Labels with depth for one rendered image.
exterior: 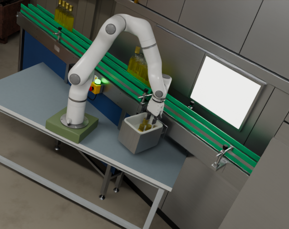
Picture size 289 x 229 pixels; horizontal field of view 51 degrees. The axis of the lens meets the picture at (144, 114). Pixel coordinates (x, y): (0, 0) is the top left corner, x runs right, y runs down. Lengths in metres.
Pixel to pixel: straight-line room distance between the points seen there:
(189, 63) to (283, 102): 0.65
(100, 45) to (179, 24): 0.62
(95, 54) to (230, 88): 0.85
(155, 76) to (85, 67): 0.43
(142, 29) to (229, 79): 0.62
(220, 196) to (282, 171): 0.81
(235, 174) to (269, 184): 0.32
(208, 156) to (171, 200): 0.77
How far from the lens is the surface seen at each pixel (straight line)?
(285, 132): 1.51
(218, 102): 2.03
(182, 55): 2.14
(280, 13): 1.86
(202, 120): 2.01
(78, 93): 2.00
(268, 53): 1.88
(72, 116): 2.08
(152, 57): 1.78
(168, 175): 2.06
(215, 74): 2.01
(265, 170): 1.60
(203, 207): 2.42
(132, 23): 1.78
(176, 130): 2.04
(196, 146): 1.97
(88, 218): 2.64
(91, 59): 1.87
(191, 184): 2.40
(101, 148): 2.09
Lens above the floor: 2.05
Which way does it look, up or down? 30 degrees down
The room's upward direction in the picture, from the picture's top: 17 degrees clockwise
